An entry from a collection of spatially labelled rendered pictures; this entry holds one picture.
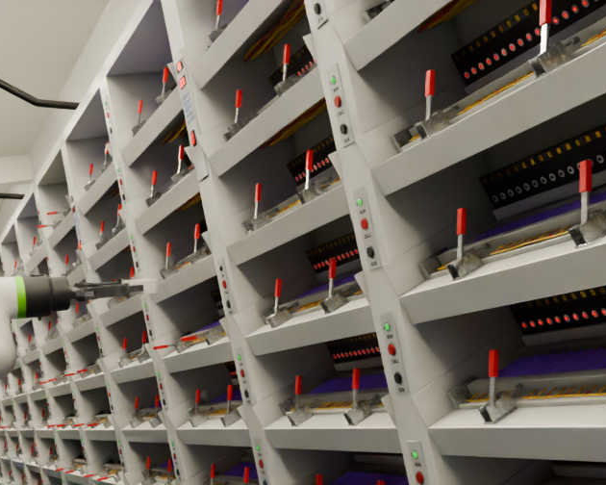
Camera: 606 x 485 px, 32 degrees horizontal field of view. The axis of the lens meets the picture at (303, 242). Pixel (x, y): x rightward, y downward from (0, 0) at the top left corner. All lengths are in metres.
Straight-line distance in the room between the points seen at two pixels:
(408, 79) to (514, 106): 0.41
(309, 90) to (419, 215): 0.30
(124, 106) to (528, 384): 1.79
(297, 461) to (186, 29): 0.94
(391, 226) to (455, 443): 0.32
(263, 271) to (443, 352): 0.73
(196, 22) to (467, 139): 1.08
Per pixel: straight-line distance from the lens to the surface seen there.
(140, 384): 3.53
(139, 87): 2.96
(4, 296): 2.28
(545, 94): 1.17
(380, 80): 1.58
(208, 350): 2.42
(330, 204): 1.68
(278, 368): 2.18
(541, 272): 1.22
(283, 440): 2.09
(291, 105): 1.77
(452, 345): 1.55
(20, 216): 4.93
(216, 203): 2.18
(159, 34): 2.67
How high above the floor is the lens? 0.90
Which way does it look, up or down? 5 degrees up
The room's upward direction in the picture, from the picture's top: 12 degrees counter-clockwise
